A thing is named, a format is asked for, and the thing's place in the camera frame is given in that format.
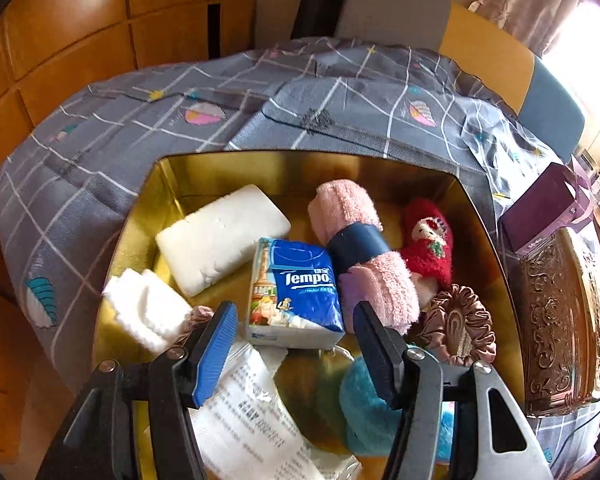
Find ornate gold tissue box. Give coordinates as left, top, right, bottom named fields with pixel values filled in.
left=510, top=227, right=600, bottom=417

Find pink satin scrunchie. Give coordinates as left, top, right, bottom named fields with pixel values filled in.
left=187, top=305, right=216, bottom=333

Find gold metal tin box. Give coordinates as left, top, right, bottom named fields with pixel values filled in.
left=92, top=150, right=526, bottom=480

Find wooden wardrobe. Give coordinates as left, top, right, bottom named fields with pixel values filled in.
left=0, top=0, right=261, bottom=461

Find black cable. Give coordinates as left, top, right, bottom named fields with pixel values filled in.
left=550, top=400, right=600, bottom=466

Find pink towel roll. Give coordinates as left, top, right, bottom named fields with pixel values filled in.
left=307, top=181, right=421, bottom=336

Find black rolled mat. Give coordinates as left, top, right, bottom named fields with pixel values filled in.
left=292, top=0, right=358, bottom=41

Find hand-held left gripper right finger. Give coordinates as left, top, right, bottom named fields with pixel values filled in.
left=352, top=301, right=556, bottom=480

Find brown satin scrunchie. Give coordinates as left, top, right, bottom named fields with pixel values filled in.
left=410, top=284, right=497, bottom=366

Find blue tissue packet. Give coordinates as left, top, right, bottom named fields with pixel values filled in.
left=244, top=237, right=342, bottom=350

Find grey yellow blue headboard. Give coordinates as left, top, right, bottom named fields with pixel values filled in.
left=332, top=0, right=587, bottom=161

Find red christmas sock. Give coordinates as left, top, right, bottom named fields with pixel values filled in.
left=399, top=197, right=454, bottom=293

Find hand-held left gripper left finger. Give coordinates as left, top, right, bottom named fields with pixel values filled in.
left=35, top=301, right=239, bottom=480

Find white soft tissue pack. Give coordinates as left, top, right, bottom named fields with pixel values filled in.
left=155, top=184, right=292, bottom=298

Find blue plush toy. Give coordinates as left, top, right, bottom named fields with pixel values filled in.
left=339, top=355, right=453, bottom=461

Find purple cardboard box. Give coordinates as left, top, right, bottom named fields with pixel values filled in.
left=499, top=162, right=596, bottom=253

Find printed white packet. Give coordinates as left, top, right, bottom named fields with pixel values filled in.
left=187, top=345, right=363, bottom=480

